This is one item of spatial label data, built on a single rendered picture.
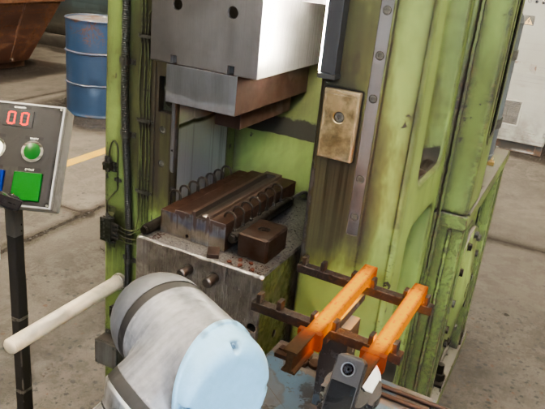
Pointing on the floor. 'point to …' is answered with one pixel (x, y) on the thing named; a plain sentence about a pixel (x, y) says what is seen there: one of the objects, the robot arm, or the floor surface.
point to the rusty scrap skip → (23, 28)
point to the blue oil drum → (86, 64)
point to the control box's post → (19, 301)
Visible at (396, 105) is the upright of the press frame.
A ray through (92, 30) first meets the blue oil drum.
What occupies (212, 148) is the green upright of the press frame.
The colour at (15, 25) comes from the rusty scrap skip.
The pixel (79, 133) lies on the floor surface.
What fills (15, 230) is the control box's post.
